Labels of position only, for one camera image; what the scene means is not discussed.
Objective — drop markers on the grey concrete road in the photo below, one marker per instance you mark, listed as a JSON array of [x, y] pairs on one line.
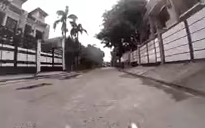
[[100, 96]]

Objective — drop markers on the row of dark trees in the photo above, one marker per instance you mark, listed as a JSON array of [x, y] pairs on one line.
[[126, 23]]

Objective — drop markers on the tall palm tree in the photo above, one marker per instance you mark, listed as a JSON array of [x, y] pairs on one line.
[[63, 20]]

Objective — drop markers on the pale concrete sidewalk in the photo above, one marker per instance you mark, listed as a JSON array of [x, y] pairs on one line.
[[176, 75]]

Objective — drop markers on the building behind panel fence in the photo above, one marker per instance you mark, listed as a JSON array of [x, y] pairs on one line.
[[160, 13]]

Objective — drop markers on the grey sidewalk with kerb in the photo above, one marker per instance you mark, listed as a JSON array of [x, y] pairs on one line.
[[10, 77]]

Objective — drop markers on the white slatted fence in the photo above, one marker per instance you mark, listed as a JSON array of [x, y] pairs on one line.
[[6, 55]]

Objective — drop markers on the pale multi-storey building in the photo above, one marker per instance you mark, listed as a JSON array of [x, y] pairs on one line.
[[10, 20]]

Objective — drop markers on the white panel fence wall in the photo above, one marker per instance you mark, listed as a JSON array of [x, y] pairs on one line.
[[176, 43]]

